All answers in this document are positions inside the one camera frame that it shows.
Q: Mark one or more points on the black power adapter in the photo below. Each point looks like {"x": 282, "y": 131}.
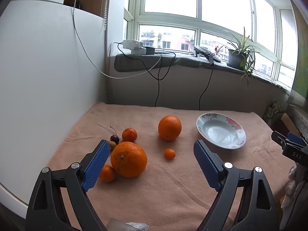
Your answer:
{"x": 150, "y": 50}

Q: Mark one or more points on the white lace cloth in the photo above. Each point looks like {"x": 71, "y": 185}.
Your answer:
{"x": 299, "y": 115}

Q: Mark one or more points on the white panel board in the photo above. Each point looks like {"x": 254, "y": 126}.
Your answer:
{"x": 36, "y": 77}

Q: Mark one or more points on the tiny orange kumquat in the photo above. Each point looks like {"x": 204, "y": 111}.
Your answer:
{"x": 169, "y": 153}

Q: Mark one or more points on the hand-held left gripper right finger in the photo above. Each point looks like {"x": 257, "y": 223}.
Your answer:
{"x": 207, "y": 163}

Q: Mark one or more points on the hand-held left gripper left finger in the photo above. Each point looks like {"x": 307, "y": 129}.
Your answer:
{"x": 96, "y": 166}

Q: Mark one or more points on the white window frame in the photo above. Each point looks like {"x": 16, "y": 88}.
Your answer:
{"x": 197, "y": 21}

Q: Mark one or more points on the medium tangerine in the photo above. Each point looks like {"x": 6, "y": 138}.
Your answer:
{"x": 129, "y": 134}

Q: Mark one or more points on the small brown-green fruit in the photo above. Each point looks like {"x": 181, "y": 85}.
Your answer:
{"x": 112, "y": 145}

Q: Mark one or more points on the large white power adapter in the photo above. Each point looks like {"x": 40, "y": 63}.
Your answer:
{"x": 130, "y": 43}

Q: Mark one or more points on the dark red cherry with stem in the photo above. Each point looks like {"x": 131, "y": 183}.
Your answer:
{"x": 114, "y": 138}

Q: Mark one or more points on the grey windowsill cloth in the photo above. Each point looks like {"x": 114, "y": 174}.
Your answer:
{"x": 180, "y": 61}

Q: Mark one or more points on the large round orange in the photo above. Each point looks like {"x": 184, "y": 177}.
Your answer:
{"x": 169, "y": 127}

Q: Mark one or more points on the cardboard box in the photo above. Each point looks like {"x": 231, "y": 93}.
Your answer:
{"x": 288, "y": 122}

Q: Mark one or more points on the small white power adapter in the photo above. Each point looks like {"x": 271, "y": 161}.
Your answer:
{"x": 138, "y": 51}

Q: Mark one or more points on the clear plastic bag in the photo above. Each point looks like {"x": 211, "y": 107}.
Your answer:
{"x": 127, "y": 226}

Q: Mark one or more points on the person's right hand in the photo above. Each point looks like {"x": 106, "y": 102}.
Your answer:
{"x": 292, "y": 187}

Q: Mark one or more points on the small mandarin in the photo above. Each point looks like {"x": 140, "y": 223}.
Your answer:
{"x": 107, "y": 173}

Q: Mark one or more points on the pink blanket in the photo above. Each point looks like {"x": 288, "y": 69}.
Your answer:
{"x": 168, "y": 192}

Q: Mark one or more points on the large orange with star stem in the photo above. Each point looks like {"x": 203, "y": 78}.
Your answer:
{"x": 128, "y": 159}

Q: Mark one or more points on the green printed package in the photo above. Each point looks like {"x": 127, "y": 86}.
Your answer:
{"x": 273, "y": 108}

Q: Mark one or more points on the potted spider plant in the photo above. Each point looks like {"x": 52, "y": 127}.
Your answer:
{"x": 240, "y": 53}

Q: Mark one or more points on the white floral plate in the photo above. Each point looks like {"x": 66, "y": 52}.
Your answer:
{"x": 220, "y": 132}

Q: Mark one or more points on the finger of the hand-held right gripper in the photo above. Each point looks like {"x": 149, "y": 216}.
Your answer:
{"x": 276, "y": 136}
{"x": 295, "y": 137}

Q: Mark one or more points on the wall map poster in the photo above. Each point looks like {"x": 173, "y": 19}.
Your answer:
{"x": 302, "y": 60}

